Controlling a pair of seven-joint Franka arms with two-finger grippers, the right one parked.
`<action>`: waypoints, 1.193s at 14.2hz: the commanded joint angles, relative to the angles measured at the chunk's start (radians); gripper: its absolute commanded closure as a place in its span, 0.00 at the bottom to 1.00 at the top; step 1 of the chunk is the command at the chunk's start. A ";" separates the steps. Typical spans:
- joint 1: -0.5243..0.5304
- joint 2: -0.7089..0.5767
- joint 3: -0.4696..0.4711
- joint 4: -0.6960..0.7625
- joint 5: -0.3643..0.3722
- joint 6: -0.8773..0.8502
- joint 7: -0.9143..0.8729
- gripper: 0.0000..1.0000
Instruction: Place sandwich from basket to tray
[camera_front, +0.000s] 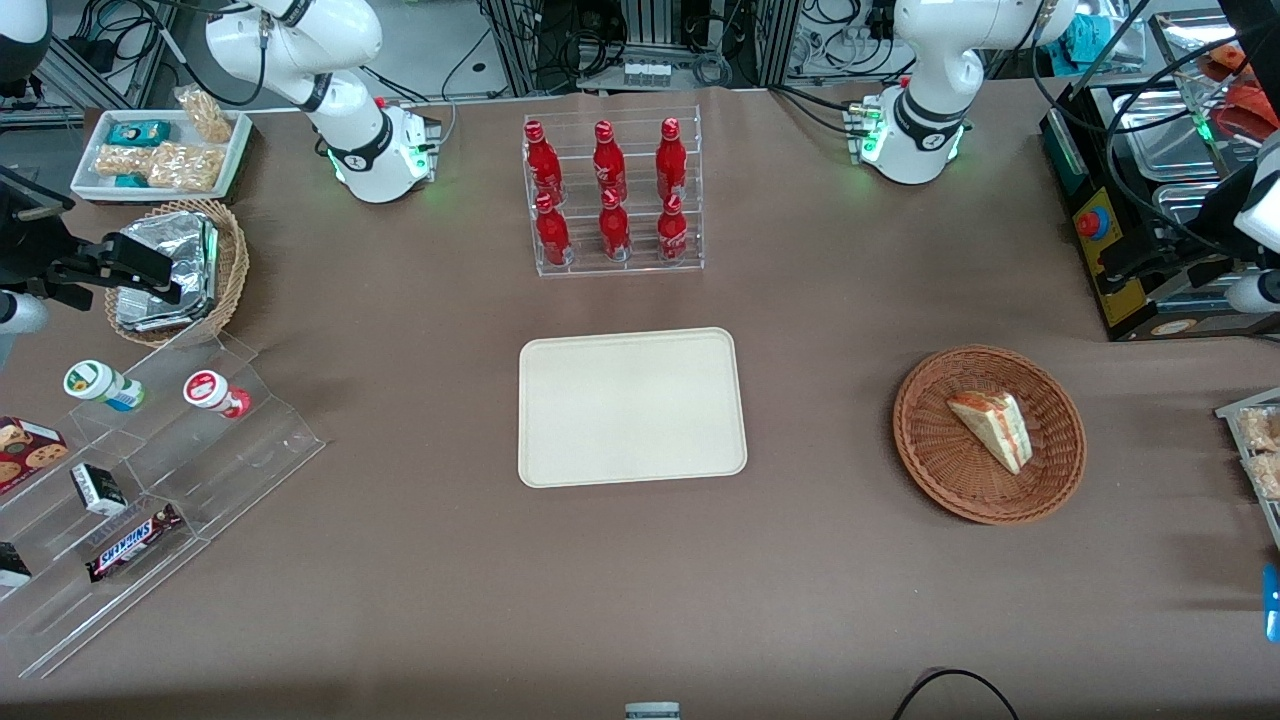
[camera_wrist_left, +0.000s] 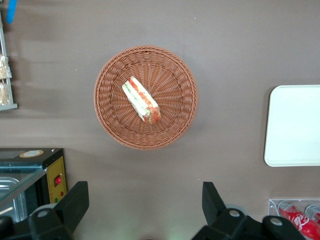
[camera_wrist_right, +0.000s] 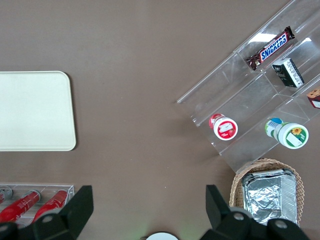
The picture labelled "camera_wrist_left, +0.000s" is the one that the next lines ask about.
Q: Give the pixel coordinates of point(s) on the round brown wicker basket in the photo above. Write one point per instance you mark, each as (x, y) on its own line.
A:
(172, 75)

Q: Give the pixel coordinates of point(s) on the blue plastic object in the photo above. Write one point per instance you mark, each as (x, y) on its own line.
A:
(11, 11)

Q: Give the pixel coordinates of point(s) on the black glass food warmer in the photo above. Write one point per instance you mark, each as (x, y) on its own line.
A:
(53, 162)

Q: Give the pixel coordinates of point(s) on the clear bag of snacks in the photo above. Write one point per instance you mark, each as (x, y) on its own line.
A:
(5, 66)
(3, 93)

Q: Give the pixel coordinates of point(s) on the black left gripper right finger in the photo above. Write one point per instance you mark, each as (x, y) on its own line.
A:
(220, 222)

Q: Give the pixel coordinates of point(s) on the clear acrylic bottle rack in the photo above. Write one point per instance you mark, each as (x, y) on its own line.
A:
(273, 206)

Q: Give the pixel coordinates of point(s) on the metal pan in warmer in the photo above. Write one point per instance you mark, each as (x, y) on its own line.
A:
(10, 185)

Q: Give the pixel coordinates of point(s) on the triangle sandwich with tomato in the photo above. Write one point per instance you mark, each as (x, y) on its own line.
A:
(141, 101)

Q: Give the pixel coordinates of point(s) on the beige plastic serving tray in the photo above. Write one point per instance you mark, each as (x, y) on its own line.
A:
(295, 125)

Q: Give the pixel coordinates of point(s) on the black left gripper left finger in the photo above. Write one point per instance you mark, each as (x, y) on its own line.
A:
(65, 212)

